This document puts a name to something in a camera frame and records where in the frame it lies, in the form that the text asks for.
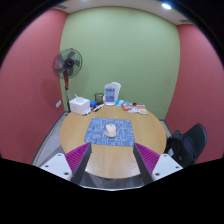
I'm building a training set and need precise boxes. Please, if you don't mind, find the red snack packet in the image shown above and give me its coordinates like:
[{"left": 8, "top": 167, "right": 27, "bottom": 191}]
[{"left": 134, "top": 104, "right": 149, "bottom": 116}]

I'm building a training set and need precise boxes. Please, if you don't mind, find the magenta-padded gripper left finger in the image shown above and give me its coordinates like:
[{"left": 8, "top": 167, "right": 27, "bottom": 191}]
[{"left": 39, "top": 142, "right": 93, "bottom": 186}]

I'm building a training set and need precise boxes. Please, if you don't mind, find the dark mesh pen cup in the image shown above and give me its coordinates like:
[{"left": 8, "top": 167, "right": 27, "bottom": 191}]
[{"left": 94, "top": 92, "right": 104, "bottom": 105}]

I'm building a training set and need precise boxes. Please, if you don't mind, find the blue patterned mouse pad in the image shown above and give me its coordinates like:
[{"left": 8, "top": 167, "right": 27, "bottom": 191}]
[{"left": 83, "top": 116, "right": 136, "bottom": 148}]

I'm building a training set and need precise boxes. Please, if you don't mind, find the black office chair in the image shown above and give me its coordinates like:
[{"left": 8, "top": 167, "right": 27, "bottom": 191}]
[{"left": 164, "top": 123, "right": 208, "bottom": 168}]

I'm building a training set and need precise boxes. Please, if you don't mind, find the black red-capped marker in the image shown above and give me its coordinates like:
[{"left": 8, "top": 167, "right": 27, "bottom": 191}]
[{"left": 91, "top": 103, "right": 105, "bottom": 113}]

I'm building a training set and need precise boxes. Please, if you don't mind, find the black standing fan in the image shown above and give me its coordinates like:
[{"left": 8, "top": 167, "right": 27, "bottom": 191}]
[{"left": 52, "top": 47, "right": 84, "bottom": 113}]

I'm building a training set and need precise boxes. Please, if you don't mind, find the orange snack packet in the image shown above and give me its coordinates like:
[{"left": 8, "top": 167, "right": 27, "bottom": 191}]
[{"left": 121, "top": 101, "right": 133, "bottom": 112}]

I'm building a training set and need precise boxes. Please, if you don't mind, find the white tissue box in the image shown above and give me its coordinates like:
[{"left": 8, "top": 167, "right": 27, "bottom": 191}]
[{"left": 68, "top": 94, "right": 91, "bottom": 116}]

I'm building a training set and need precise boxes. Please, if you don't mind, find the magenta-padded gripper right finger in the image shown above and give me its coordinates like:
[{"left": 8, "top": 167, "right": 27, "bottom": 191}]
[{"left": 132, "top": 142, "right": 184, "bottom": 186}]

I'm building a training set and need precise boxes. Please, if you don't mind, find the beige computer mouse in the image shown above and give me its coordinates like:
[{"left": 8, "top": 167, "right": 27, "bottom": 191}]
[{"left": 104, "top": 123, "right": 118, "bottom": 138}]

